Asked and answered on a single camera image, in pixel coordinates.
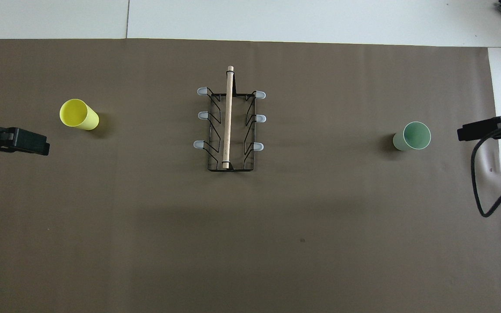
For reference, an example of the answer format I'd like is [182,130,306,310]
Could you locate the yellow plastic cup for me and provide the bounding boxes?
[60,99,100,130]

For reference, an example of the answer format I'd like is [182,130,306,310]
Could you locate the pale green plastic cup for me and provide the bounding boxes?
[393,121,431,152]

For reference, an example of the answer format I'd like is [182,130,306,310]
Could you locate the brown paper table mat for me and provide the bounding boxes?
[0,38,501,313]

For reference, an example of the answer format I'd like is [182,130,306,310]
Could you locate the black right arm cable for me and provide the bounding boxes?
[471,128,501,218]

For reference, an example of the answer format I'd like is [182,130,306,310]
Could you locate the black wire cup rack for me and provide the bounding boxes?
[193,65,267,172]

